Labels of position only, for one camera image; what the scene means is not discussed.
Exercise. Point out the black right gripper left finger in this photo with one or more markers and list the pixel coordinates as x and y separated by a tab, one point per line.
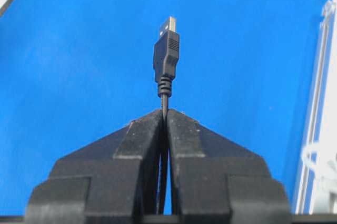
112	180

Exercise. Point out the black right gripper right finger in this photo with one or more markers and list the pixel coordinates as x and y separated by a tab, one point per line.
218	181

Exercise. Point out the blue cloth backdrop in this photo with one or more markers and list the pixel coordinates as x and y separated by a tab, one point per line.
73	71

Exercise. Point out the aluminium frame vertical rail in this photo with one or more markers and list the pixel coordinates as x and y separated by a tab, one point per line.
315	188

